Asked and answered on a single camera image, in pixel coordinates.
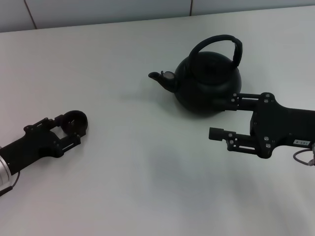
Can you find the small dark teacup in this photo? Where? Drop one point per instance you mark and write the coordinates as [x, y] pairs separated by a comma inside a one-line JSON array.
[[80, 119]]

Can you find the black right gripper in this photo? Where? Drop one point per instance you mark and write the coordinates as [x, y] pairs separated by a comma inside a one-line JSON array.
[[278, 125]]

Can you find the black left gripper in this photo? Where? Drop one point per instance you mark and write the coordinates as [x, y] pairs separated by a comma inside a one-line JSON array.
[[34, 145]]

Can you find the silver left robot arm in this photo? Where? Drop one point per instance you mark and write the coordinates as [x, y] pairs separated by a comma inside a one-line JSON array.
[[3, 169]]

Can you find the black round teapot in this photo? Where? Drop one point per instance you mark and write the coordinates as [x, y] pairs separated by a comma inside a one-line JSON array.
[[209, 86]]

